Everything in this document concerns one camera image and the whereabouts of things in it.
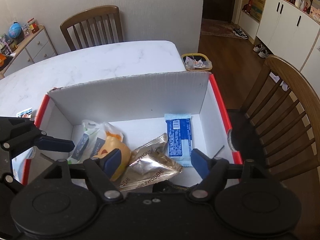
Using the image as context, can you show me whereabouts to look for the blue globe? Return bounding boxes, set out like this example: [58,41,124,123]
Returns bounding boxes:
[8,22,22,39]

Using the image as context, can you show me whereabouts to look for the yellow duck toy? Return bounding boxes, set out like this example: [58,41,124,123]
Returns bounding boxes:
[93,135,131,181]

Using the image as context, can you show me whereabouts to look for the wooden chair right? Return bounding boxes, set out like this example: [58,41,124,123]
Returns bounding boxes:
[227,55,319,180]

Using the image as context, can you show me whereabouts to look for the red sauce jar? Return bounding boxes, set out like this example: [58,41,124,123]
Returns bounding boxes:
[28,18,39,34]

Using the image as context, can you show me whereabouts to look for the white wall cupboards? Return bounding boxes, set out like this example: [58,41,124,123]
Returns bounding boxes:
[237,0,320,86]

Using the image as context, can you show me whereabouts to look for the white sideboard cabinet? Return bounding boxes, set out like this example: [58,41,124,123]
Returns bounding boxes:
[1,25,57,79]

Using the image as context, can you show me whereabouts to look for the black sneakers pair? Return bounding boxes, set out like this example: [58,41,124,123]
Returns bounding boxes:
[233,28,248,40]

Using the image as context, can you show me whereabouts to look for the red shoe box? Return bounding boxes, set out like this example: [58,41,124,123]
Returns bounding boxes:
[21,71,243,188]

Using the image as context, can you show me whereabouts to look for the wooden chair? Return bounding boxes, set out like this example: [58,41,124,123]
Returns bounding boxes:
[227,55,319,180]
[60,5,124,51]

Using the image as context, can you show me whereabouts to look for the blue wafer packet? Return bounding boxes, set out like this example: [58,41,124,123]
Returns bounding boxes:
[164,114,193,167]

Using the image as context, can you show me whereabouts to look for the gold foil snack bag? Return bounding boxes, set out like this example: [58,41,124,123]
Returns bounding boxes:
[119,133,183,191]

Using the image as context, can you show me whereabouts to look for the wooden chair far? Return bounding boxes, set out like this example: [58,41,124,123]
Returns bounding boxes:
[60,5,124,51]

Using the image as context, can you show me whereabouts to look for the yellow waste bin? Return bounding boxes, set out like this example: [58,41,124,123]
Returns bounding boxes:
[181,53,213,72]

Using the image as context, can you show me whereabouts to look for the white sneakers pair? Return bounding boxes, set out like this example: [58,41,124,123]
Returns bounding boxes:
[253,43,269,59]

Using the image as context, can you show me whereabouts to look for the black gold snack packet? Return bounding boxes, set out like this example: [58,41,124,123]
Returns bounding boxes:
[152,180,190,193]

